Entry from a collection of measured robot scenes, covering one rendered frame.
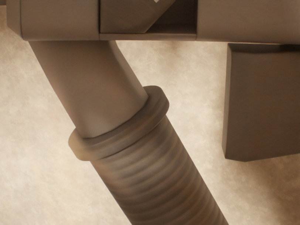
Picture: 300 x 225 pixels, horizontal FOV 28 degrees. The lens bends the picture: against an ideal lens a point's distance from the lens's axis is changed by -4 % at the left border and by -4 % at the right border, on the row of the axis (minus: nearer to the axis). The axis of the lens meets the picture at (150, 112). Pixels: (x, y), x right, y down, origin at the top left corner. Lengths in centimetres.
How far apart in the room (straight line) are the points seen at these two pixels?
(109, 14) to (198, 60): 105
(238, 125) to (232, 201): 113
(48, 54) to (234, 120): 7
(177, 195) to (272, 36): 7
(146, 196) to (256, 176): 107
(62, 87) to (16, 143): 130
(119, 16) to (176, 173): 7
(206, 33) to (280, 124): 4
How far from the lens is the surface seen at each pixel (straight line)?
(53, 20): 20
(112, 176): 23
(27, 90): 145
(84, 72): 21
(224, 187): 133
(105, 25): 19
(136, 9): 19
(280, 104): 22
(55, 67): 22
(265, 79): 21
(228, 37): 20
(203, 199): 24
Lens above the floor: 114
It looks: 60 degrees down
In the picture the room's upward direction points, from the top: 132 degrees counter-clockwise
